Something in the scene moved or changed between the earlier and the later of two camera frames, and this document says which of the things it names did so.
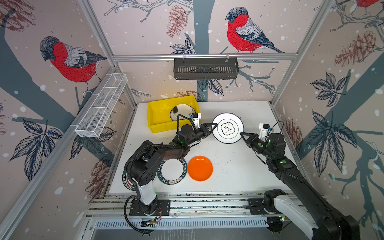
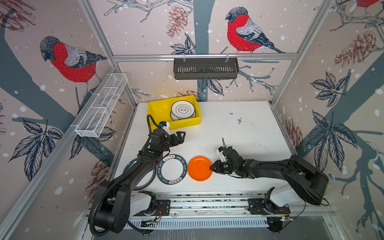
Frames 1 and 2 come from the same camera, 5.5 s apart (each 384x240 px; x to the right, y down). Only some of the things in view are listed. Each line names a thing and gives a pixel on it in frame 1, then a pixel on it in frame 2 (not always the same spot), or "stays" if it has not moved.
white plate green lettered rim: (172, 171) stays
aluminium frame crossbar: (127, 56) stays
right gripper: (252, 140) to (217, 166)
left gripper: (203, 129) to (180, 140)
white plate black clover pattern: (228, 128) to (183, 109)
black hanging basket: (206, 70) stays
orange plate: (200, 168) stays
